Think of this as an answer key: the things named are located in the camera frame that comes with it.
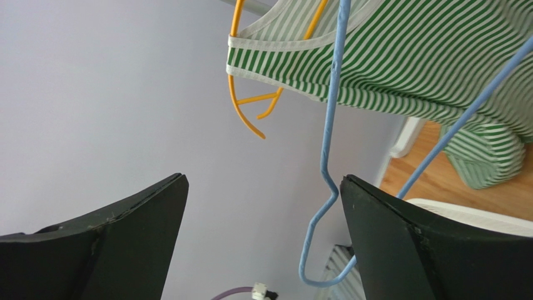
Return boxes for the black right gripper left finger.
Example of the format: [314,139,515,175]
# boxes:
[1,173,189,299]

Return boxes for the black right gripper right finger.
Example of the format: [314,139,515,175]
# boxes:
[340,175,532,299]

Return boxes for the light blue wire hanger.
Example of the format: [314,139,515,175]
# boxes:
[298,0,532,288]

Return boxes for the green white striped tank top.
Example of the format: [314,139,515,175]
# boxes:
[226,1,532,189]

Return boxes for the yellow plastic hanger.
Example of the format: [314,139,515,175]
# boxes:
[228,0,328,139]

